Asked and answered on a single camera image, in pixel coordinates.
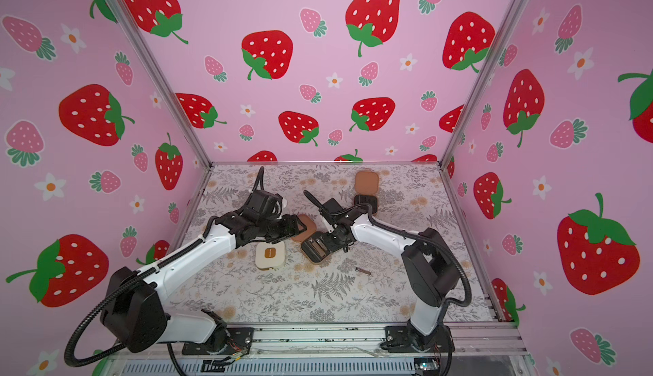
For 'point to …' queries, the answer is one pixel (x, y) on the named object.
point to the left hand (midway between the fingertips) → (302, 229)
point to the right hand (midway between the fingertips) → (328, 245)
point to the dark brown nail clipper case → (366, 189)
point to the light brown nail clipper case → (316, 247)
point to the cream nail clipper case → (269, 255)
